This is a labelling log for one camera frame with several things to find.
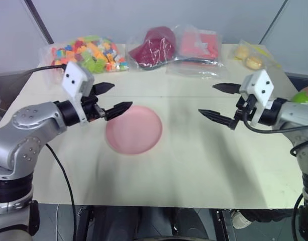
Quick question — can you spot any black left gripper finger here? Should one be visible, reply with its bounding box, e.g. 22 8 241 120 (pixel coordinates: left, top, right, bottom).
94 82 116 96
105 101 134 122

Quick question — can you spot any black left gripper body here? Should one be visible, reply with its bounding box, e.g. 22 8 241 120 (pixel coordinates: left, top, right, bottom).
80 84 107 122

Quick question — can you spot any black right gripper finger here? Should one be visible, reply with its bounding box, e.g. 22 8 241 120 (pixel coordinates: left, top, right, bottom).
197 108 239 131
212 82 242 95

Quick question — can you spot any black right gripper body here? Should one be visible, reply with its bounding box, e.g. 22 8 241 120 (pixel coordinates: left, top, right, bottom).
233 93 258 124

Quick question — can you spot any pink round plate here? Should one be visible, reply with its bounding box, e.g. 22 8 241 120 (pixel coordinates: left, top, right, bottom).
105 105 163 155

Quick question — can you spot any green and pink ball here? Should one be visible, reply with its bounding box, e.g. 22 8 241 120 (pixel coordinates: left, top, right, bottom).
291 83 308 104

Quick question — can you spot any bag of colourful building blocks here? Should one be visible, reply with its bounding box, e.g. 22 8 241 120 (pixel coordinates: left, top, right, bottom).
39 35 131 76

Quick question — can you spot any yellow toy bun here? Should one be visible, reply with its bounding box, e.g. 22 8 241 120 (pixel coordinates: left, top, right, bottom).
245 56 264 70
234 46 250 61

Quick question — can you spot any flat clear plastic bag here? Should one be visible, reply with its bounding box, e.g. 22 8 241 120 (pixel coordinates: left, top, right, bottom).
166 57 229 80

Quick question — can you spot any clear bag with toy buns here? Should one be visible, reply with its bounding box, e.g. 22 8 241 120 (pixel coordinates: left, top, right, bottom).
229 39 282 73

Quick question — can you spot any pink cloth in plastic bag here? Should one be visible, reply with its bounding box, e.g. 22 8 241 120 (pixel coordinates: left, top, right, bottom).
175 24 224 62

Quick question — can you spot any maroon cap in plastic bag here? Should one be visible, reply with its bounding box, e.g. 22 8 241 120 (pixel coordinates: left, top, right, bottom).
125 25 179 73

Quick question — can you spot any white rounded object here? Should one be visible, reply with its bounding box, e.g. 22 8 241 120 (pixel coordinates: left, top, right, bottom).
230 209 253 229

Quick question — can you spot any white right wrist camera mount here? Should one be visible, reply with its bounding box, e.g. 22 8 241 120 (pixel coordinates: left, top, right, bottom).
239 69 276 128

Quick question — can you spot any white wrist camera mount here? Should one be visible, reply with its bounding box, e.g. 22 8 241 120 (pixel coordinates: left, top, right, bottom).
239 69 276 128
61 62 95 124

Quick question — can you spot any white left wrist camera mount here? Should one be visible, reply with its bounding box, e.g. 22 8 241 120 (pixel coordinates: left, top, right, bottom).
61 62 95 124

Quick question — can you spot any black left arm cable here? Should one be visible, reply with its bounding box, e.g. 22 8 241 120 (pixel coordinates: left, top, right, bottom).
25 64 78 241

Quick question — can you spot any black table frame leg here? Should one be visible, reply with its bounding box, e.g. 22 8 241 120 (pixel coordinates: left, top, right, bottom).
215 208 235 241
76 205 94 241

